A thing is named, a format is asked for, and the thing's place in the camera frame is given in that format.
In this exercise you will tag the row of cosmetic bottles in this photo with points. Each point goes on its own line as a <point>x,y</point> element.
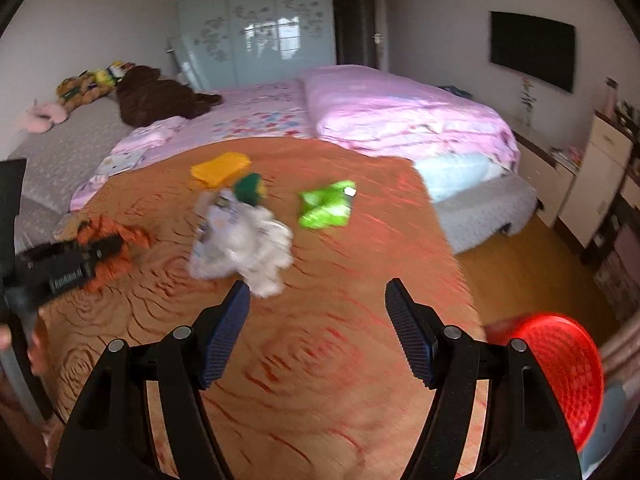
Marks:
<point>627,112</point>

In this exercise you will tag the white tissue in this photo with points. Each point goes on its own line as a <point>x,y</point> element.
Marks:
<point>267,255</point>

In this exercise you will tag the pink plush toy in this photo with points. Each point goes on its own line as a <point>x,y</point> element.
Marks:
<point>45,116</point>

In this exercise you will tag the pink bottle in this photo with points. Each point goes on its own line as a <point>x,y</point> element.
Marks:
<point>610,97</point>

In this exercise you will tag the bedroom door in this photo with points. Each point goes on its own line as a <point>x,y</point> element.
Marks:
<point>381,15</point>

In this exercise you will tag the white tall cabinet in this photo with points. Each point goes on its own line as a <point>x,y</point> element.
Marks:
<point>595,180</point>

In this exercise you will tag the brown teddy bear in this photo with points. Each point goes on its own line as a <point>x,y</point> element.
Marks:
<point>150,95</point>

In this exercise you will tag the glass-front wardrobe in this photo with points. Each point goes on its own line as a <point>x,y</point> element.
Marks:
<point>260,35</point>

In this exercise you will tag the yellow striped plush toy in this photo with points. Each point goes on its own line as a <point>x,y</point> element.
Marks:
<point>80,91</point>

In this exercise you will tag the green wrapper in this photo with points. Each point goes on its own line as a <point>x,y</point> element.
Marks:
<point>325,205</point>

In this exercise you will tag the red plastic basket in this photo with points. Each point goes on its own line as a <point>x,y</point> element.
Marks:
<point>565,375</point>

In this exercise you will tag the orange rose-pattern blanket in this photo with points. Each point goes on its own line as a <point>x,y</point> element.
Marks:
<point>325,310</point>

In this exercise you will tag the person's left hand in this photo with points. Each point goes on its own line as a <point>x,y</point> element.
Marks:
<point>39,355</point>

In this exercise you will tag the green and yellow sponge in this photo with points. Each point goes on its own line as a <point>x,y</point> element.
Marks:
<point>248,188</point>

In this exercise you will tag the yellow fluffy toy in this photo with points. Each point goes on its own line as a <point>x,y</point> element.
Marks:
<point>220,167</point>

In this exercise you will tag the rose in glass vase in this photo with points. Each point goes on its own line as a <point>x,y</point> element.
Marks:
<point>526,105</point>

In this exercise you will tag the floral pink bed sheet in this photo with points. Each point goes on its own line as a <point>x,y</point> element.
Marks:
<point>260,115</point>

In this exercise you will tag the grey bed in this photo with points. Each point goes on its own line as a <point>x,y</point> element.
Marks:
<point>480,215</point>

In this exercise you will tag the blue plastic stool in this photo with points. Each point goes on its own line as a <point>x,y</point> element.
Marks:
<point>602,427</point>

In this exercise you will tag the pink duvet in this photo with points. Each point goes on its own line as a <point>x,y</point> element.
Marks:
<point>390,105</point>

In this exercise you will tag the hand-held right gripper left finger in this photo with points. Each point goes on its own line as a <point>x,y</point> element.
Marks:
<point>225,340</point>

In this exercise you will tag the pink printed garment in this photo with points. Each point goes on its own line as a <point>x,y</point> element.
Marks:
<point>150,135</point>

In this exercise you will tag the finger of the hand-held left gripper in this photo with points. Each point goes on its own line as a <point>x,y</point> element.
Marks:
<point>107,248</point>

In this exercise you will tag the light blue folded quilt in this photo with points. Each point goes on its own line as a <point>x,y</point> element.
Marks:
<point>455,172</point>

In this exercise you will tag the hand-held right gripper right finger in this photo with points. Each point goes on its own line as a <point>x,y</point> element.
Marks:
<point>407,335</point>

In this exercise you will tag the black wall television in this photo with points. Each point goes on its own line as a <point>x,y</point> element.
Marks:
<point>532,50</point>

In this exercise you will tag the dressing table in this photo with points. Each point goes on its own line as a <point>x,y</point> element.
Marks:
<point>625,220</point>

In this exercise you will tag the clear plastic bag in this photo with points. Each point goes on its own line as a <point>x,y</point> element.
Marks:
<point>215,240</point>

